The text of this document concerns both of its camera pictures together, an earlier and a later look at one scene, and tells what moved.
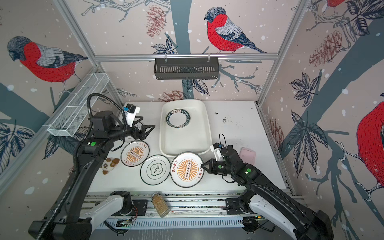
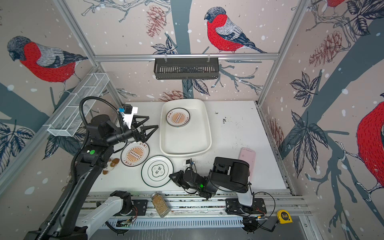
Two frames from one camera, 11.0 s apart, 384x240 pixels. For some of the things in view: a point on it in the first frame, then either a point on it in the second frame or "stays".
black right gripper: x=212 y=167 -> x=178 y=179
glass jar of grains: x=160 y=204 stays
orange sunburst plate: x=135 y=153 stays
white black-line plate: x=155 y=169 stays
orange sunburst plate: x=186 y=170 -> x=178 y=117
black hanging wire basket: x=169 y=69 stays
